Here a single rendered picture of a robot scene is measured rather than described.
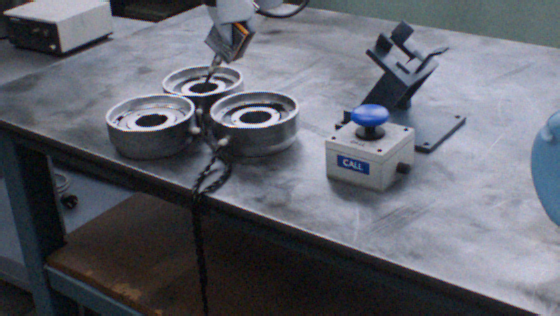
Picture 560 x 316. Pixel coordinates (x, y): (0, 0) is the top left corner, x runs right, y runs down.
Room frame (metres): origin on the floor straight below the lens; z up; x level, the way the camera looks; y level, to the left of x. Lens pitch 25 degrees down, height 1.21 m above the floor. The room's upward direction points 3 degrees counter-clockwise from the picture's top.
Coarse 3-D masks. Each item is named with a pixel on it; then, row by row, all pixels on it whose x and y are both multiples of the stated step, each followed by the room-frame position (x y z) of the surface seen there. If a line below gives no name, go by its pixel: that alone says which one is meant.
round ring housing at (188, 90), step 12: (180, 72) 0.96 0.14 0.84; (192, 72) 0.97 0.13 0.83; (204, 72) 0.97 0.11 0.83; (216, 72) 0.97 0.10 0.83; (228, 72) 0.96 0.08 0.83; (240, 72) 0.94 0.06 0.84; (168, 84) 0.93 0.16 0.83; (192, 84) 0.93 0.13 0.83; (216, 84) 0.93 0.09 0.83; (240, 84) 0.90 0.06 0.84; (192, 96) 0.87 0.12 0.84; (204, 96) 0.87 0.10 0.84; (216, 96) 0.87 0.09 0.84; (204, 108) 0.87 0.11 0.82; (204, 120) 0.87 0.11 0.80
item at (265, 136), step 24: (240, 96) 0.87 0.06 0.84; (264, 96) 0.87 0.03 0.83; (288, 96) 0.85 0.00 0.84; (216, 120) 0.79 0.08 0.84; (240, 120) 0.83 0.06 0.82; (264, 120) 0.84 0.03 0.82; (288, 120) 0.79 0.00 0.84; (240, 144) 0.77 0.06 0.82; (264, 144) 0.77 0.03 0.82; (288, 144) 0.79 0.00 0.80
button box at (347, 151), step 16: (352, 128) 0.74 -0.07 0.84; (384, 128) 0.74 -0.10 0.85; (400, 128) 0.74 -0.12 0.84; (336, 144) 0.71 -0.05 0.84; (352, 144) 0.70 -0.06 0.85; (368, 144) 0.70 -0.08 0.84; (384, 144) 0.70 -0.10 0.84; (400, 144) 0.71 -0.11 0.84; (336, 160) 0.71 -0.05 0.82; (352, 160) 0.70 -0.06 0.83; (368, 160) 0.69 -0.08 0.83; (384, 160) 0.68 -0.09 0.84; (400, 160) 0.71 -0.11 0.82; (336, 176) 0.71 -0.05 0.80; (352, 176) 0.70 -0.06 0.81; (368, 176) 0.69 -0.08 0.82; (384, 176) 0.68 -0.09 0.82; (400, 176) 0.71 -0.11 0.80
